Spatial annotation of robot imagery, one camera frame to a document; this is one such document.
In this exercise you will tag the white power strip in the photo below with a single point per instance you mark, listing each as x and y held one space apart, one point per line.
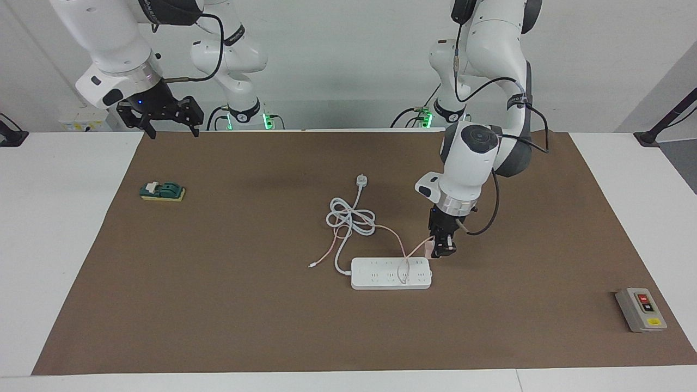
381 277

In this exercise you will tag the black clamp stand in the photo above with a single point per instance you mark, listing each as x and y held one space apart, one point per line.
11 139
648 137

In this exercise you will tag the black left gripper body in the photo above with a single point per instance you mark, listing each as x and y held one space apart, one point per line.
444 222

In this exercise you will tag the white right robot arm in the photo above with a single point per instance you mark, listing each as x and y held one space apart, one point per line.
109 38

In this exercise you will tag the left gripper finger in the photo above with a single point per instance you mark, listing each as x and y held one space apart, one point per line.
450 246
437 246

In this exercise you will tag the brown table mat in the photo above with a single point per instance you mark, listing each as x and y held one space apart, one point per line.
218 326

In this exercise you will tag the pink charger plug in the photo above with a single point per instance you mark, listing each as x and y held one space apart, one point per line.
429 250

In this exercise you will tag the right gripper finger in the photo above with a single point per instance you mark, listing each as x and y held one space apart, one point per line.
136 121
190 114

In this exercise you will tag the green knife switch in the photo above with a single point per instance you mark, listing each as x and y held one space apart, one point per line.
166 190

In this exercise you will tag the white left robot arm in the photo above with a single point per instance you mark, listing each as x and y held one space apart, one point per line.
471 158

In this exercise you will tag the grey on-off switch box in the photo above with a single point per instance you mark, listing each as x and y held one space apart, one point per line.
642 310

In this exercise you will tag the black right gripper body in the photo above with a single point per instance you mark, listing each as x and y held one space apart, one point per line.
152 103

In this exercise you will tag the white wall socket box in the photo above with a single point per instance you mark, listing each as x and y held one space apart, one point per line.
81 124

